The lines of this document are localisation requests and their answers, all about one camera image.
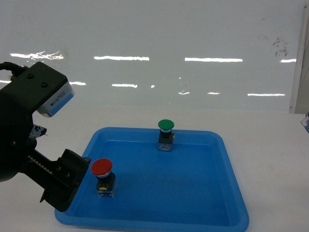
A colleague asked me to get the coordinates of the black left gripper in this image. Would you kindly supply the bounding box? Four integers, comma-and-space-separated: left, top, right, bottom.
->
0, 84, 91, 212

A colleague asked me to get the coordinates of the red mushroom push button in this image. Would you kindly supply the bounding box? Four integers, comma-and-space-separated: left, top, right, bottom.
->
90, 158, 117, 197

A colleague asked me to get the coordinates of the green mushroom push button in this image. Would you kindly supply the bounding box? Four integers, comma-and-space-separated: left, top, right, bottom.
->
157, 119, 175, 152

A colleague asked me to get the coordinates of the blue plastic tray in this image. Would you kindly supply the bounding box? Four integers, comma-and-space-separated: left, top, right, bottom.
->
55, 128, 249, 232

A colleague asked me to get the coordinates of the white glossy backboard panel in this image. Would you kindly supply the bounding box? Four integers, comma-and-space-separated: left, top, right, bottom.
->
0, 0, 304, 113

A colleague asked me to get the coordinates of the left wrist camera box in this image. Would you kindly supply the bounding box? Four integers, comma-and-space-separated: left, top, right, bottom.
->
8, 62, 74, 117

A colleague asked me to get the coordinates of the black left camera cable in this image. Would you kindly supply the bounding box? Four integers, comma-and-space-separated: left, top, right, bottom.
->
0, 61, 26, 73

